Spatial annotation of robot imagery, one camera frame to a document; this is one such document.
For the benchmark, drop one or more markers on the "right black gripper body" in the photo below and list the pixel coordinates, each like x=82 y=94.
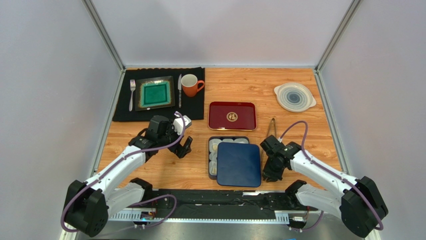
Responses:
x=273 y=163

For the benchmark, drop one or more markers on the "navy box lid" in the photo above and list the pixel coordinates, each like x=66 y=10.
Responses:
x=238 y=165

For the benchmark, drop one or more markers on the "metal serving tongs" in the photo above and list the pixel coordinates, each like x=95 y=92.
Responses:
x=272 y=130

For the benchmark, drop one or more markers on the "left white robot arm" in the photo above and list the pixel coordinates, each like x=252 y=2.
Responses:
x=89 y=204

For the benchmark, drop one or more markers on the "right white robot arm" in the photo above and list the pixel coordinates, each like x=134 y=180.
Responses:
x=356 y=201

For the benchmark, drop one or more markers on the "navy box with paper cups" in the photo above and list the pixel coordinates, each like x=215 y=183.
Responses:
x=213 y=155

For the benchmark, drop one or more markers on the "green square plate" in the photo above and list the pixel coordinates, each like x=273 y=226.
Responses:
x=154 y=93

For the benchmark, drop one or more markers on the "orange mug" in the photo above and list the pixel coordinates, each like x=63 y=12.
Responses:
x=191 y=85

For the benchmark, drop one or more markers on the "table knife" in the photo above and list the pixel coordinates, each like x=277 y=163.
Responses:
x=180 y=91

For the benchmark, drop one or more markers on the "red lacquer tray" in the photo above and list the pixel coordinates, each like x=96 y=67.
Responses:
x=232 y=116

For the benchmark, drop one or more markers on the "silver fork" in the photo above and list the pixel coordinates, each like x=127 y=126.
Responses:
x=132 y=89

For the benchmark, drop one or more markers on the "white round plate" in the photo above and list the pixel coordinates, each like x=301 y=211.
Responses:
x=294 y=97

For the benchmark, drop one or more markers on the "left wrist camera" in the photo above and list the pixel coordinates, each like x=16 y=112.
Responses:
x=181 y=123

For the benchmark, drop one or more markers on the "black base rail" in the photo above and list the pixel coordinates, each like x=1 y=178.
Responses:
x=220 y=204

